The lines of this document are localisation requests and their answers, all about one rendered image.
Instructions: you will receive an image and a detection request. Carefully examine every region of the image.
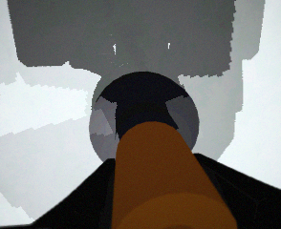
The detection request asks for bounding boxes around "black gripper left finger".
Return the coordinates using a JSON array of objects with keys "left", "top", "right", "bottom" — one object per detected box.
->
[{"left": 0, "top": 158, "right": 116, "bottom": 229}]

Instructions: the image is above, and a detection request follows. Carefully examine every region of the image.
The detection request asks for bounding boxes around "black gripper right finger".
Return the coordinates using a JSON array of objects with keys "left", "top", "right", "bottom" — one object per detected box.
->
[{"left": 193, "top": 153, "right": 281, "bottom": 229}]

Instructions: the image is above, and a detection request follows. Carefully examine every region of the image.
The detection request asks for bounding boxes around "orange knob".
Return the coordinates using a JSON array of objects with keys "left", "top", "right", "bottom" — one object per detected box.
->
[{"left": 111, "top": 121, "right": 237, "bottom": 229}]

